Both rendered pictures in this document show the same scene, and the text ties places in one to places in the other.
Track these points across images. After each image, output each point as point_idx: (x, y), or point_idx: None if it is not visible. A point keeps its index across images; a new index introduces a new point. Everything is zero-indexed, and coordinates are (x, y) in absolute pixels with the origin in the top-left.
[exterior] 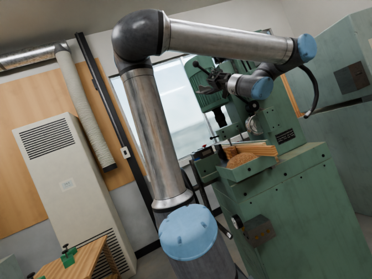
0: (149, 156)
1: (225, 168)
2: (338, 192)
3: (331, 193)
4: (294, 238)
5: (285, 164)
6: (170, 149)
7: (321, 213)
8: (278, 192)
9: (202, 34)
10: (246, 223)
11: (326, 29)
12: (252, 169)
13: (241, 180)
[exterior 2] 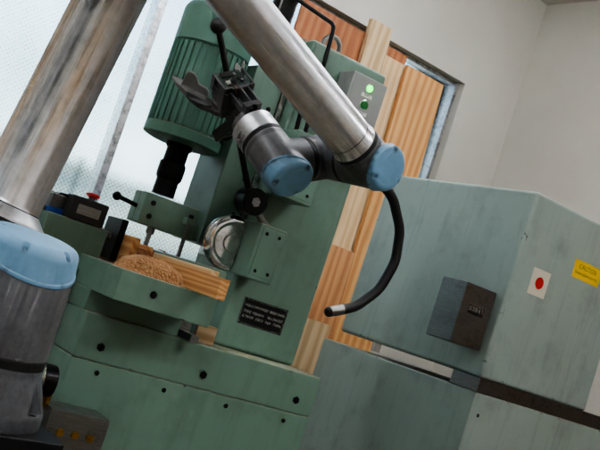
0: (34, 113)
1: (109, 263)
2: None
3: None
4: None
5: (220, 356)
6: (76, 133)
7: None
8: (162, 399)
9: (264, 23)
10: (55, 402)
11: (498, 188)
12: (159, 299)
13: (124, 302)
